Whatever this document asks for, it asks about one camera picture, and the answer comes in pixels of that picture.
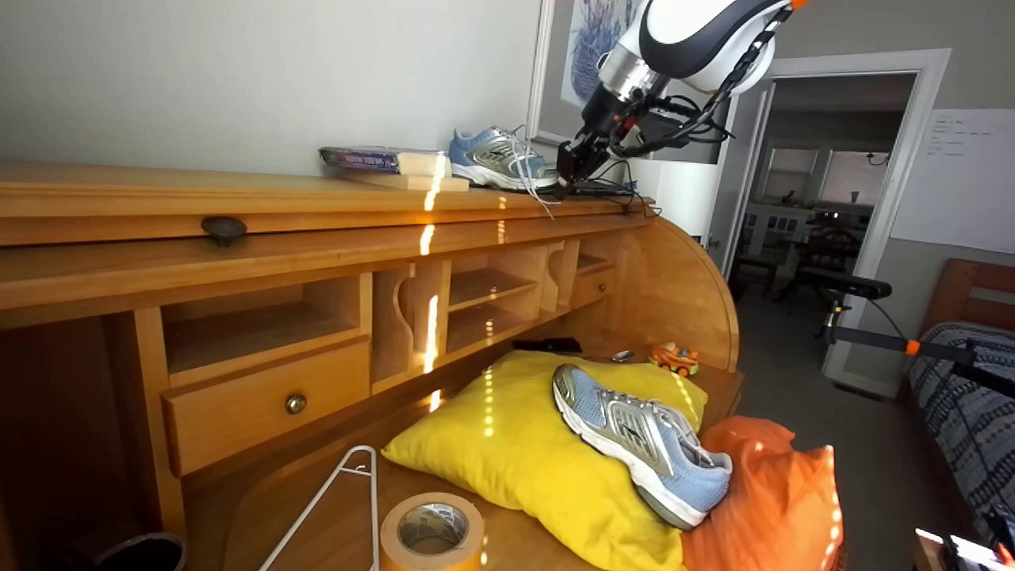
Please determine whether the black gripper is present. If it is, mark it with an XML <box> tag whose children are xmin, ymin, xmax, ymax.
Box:
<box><xmin>556</xmin><ymin>88</ymin><xmax>633</xmax><ymax>183</ymax></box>

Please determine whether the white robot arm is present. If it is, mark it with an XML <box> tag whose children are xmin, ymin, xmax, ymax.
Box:
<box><xmin>556</xmin><ymin>0</ymin><xmax>804</xmax><ymax>188</ymax></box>

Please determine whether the black round bin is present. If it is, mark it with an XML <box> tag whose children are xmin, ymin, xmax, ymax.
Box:
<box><xmin>94</xmin><ymin>532</ymin><xmax>188</xmax><ymax>571</ymax></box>

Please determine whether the framed blue flower picture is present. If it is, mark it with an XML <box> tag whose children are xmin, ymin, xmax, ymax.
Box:
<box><xmin>527</xmin><ymin>0</ymin><xmax>734</xmax><ymax>164</ymax></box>

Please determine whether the white wire hanger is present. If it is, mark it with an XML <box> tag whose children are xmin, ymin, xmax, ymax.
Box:
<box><xmin>256</xmin><ymin>445</ymin><xmax>382</xmax><ymax>571</ymax></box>

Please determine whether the blue grey sneaker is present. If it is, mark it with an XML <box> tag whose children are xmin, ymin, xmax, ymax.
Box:
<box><xmin>447</xmin><ymin>126</ymin><xmax>557</xmax><ymax>194</ymax></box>
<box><xmin>553</xmin><ymin>364</ymin><xmax>734</xmax><ymax>531</ymax></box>

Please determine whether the striped bed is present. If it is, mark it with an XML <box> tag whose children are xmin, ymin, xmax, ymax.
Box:
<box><xmin>907</xmin><ymin>258</ymin><xmax>1015</xmax><ymax>538</ymax></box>

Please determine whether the wooden roll-top desk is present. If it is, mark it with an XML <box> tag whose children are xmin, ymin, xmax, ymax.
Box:
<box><xmin>0</xmin><ymin>164</ymin><xmax>741</xmax><ymax>571</ymax></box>

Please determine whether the cream box on desk top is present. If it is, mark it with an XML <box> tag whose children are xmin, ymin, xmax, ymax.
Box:
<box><xmin>397</xmin><ymin>151</ymin><xmax>469</xmax><ymax>189</ymax></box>

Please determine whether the roll of tan tape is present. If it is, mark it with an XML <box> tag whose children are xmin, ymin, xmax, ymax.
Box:
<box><xmin>382</xmin><ymin>491</ymin><xmax>484</xmax><ymax>571</ymax></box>

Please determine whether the whiteboard on wall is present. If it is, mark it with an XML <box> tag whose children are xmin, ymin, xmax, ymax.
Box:
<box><xmin>891</xmin><ymin>109</ymin><xmax>1015</xmax><ymax>255</ymax></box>

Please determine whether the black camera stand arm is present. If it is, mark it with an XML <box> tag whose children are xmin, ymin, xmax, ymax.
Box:
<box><xmin>819</xmin><ymin>258</ymin><xmax>1015</xmax><ymax>398</ymax></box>

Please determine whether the yellow pillow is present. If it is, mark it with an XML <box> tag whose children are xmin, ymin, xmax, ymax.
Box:
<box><xmin>385</xmin><ymin>353</ymin><xmax>684</xmax><ymax>571</ymax></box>

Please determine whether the small orange toy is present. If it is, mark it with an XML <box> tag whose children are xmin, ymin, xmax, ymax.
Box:
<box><xmin>650</xmin><ymin>344</ymin><xmax>697</xmax><ymax>377</ymax></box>

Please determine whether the dark book on desk top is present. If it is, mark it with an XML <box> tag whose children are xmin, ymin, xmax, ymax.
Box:
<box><xmin>317</xmin><ymin>147</ymin><xmax>401</xmax><ymax>174</ymax></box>

